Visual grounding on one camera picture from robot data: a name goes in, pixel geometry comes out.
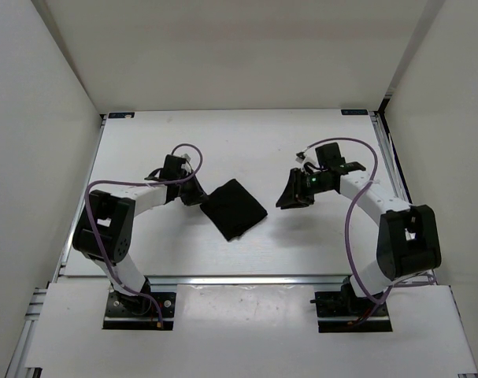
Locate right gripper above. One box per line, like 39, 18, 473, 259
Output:
275, 168, 332, 209

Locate black skirt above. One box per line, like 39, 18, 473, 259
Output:
200, 179, 268, 242

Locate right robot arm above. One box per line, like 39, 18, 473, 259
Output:
276, 162, 442, 315

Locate left blue corner label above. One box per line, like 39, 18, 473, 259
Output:
108, 112, 135, 119

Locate blue corner label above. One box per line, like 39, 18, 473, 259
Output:
341, 109, 369, 116
108, 112, 135, 119

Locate right blue corner label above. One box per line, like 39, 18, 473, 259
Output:
341, 109, 369, 116

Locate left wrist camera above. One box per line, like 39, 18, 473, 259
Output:
159, 154, 192, 181

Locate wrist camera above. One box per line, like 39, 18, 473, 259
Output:
159, 154, 192, 181
295, 143, 346, 173

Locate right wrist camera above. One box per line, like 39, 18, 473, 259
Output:
295, 143, 346, 173

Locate front aluminium rail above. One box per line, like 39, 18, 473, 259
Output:
148, 275, 346, 285

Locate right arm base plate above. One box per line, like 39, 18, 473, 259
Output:
310, 284, 393, 333

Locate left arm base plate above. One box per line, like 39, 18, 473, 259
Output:
102, 291, 176, 331

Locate left aluminium frame rail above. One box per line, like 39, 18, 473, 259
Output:
4, 281, 54, 378

